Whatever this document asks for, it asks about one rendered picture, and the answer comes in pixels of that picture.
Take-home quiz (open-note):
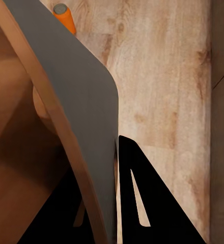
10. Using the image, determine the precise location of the trash can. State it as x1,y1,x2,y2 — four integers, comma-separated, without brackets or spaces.
0,0,119,244

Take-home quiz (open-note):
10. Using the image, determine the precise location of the can of soda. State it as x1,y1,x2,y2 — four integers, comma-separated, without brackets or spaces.
52,3,76,35

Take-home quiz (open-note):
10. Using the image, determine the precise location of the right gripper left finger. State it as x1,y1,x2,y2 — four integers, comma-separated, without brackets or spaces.
17,166,95,244

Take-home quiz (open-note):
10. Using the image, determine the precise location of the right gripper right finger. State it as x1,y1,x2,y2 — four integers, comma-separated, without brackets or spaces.
118,135,206,244

